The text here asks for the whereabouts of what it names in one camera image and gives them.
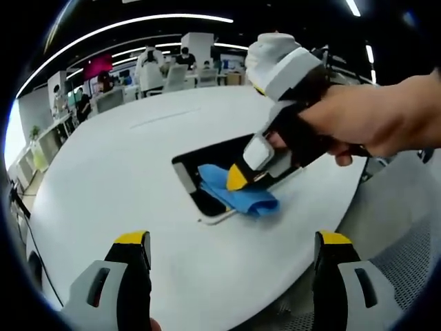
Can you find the green potted plant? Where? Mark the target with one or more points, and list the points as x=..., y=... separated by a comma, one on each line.
x=34, y=132

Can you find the white office chair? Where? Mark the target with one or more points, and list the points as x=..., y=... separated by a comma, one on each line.
x=207, y=77
x=176, y=77
x=110, y=100

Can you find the pink wall screen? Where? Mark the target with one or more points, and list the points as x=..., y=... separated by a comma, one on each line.
x=98, y=65

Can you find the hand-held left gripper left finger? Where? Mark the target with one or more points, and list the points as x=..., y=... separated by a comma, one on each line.
x=103, y=293

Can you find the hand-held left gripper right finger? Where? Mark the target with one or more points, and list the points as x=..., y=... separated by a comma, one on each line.
x=358, y=293

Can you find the person's right hand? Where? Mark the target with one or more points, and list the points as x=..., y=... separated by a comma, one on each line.
x=372, y=117

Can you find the blue cleaning cloth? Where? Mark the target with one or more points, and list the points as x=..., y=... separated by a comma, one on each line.
x=241, y=203

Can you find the person's left hand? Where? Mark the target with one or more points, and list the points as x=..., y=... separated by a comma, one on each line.
x=156, y=325

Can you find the white shelf cabinet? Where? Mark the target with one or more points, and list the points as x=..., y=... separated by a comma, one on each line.
x=44, y=148

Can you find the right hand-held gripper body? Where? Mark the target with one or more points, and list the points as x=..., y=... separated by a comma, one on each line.
x=293, y=72

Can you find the black round puck device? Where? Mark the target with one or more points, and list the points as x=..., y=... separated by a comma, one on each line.
x=35, y=269

